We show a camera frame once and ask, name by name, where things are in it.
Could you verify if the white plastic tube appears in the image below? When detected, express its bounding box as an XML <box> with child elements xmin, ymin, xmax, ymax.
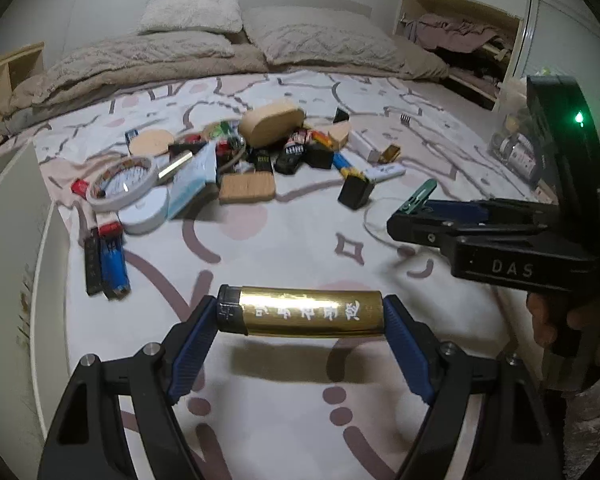
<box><xmin>362</xmin><ymin>165</ymin><xmax>406</xmax><ymax>182</ymax></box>

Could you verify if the wooden bedside shelf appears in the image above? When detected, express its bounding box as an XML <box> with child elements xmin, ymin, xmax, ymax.
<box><xmin>0</xmin><ymin>42</ymin><xmax>46</xmax><ymax>161</ymax></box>

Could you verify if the clear glass jar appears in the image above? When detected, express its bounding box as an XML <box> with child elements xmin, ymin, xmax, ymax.
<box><xmin>490</xmin><ymin>132</ymin><xmax>543</xmax><ymax>186</ymax></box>

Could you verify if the oval wooden box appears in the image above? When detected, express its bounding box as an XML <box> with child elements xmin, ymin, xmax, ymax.
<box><xmin>240</xmin><ymin>100</ymin><xmax>306</xmax><ymax>150</ymax></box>

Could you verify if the green plastic clip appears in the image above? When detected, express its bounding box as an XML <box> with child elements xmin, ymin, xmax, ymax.
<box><xmin>399</xmin><ymin>178</ymin><xmax>438</xmax><ymax>216</ymax></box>

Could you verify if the white small carton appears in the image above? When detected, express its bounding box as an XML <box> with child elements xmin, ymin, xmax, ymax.
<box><xmin>350</xmin><ymin>129</ymin><xmax>387</xmax><ymax>163</ymax></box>

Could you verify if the blue face mask packet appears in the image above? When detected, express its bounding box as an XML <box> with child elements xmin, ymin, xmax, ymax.
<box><xmin>167</xmin><ymin>142</ymin><xmax>220</xmax><ymax>221</ymax></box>

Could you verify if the wooden wall niche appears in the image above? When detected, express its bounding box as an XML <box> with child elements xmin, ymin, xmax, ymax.
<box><xmin>395</xmin><ymin>0</ymin><xmax>526</xmax><ymax>111</ymax></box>

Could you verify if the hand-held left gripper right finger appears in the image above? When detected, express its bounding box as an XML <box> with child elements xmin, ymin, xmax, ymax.
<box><xmin>382</xmin><ymin>294</ymin><xmax>563</xmax><ymax>480</ymax></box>

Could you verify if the small beige fluffy pillow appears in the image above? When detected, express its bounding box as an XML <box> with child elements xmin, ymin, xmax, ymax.
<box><xmin>137</xmin><ymin>0</ymin><xmax>243</xmax><ymax>36</ymax></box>

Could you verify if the pink clothes pile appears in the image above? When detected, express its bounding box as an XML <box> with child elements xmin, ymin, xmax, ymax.
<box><xmin>405</xmin><ymin>12</ymin><xmax>518</xmax><ymax>96</ymax></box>

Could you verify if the black square box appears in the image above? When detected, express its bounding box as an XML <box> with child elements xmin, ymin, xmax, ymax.
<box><xmin>338</xmin><ymin>172</ymin><xmax>376</xmax><ymax>210</ymax></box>

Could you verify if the blue lighter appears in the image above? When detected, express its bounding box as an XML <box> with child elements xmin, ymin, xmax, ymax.
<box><xmin>99</xmin><ymin>222</ymin><xmax>120</xmax><ymax>301</ymax></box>
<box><xmin>111</xmin><ymin>235</ymin><xmax>131</xmax><ymax>296</ymax></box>

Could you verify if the rectangular cork coaster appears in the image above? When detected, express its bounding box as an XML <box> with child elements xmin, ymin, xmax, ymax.
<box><xmin>219</xmin><ymin>172</ymin><xmax>276</xmax><ymax>205</ymax></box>

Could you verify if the gold lighter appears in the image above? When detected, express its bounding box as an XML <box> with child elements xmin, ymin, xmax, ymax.
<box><xmin>216</xmin><ymin>284</ymin><xmax>385</xmax><ymax>338</ymax></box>

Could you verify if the beige quilted comforter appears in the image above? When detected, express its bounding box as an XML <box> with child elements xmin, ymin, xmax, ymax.
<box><xmin>0</xmin><ymin>30</ymin><xmax>451</xmax><ymax>136</ymax></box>

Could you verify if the black slim box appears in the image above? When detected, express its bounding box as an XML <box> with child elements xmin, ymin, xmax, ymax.
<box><xmin>84</xmin><ymin>227</ymin><xmax>103</xmax><ymax>296</ymax></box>

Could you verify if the white round case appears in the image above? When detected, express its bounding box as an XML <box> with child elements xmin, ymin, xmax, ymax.
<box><xmin>119</xmin><ymin>187</ymin><xmax>173</xmax><ymax>235</ymax></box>

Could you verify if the red printed white tape roll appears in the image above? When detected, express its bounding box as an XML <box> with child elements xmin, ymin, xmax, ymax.
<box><xmin>87</xmin><ymin>155</ymin><xmax>157</xmax><ymax>211</ymax></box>

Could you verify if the white cabinet door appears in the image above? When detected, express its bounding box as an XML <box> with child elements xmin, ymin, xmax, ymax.
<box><xmin>522</xmin><ymin>0</ymin><xmax>596</xmax><ymax>81</ymax></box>

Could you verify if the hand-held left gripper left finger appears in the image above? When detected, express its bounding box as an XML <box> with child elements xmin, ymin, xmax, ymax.
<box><xmin>37</xmin><ymin>295</ymin><xmax>221</xmax><ymax>480</ymax></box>

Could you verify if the white storage box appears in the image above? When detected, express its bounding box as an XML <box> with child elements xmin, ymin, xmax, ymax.
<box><xmin>0</xmin><ymin>140</ymin><xmax>76</xmax><ymax>441</ymax></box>

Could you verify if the person's right hand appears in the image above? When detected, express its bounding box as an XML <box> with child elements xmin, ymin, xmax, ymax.
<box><xmin>526</xmin><ymin>290</ymin><xmax>600</xmax><ymax>366</ymax></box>

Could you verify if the black printed packet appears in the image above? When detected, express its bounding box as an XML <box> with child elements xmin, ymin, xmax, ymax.
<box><xmin>275</xmin><ymin>145</ymin><xmax>306</xmax><ymax>175</ymax></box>
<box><xmin>250</xmin><ymin>147</ymin><xmax>273</xmax><ymax>173</ymax></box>
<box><xmin>305</xmin><ymin>142</ymin><xmax>335</xmax><ymax>170</ymax></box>

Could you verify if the silver metal bar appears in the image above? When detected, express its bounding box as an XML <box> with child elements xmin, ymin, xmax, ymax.
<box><xmin>157</xmin><ymin>150</ymin><xmax>193</xmax><ymax>183</ymax></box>

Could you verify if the grey fluffy rug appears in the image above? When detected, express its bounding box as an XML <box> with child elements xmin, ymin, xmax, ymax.
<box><xmin>560</xmin><ymin>370</ymin><xmax>600</xmax><ymax>461</ymax></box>

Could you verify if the printed bed sheet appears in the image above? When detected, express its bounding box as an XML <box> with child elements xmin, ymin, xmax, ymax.
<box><xmin>32</xmin><ymin>70</ymin><xmax>556</xmax><ymax>480</ymax></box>

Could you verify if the large beige quilted pillow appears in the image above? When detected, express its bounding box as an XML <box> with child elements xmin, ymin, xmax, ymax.
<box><xmin>242</xmin><ymin>5</ymin><xmax>406</xmax><ymax>73</ymax></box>

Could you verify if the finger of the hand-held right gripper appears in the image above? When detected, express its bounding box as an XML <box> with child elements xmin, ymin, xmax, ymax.
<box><xmin>425</xmin><ymin>198</ymin><xmax>563</xmax><ymax>228</ymax></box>
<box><xmin>386</xmin><ymin>209</ymin><xmax>553</xmax><ymax>257</ymax></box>

